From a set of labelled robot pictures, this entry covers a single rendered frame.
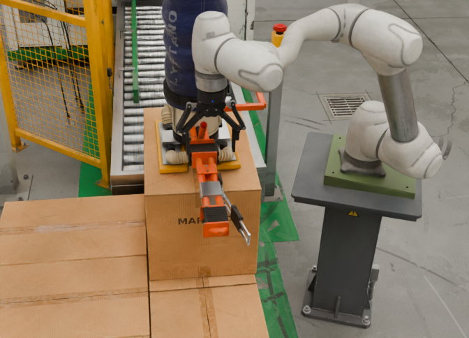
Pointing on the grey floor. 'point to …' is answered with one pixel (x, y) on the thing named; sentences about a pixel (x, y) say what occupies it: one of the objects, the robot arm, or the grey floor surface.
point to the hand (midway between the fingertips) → (210, 147)
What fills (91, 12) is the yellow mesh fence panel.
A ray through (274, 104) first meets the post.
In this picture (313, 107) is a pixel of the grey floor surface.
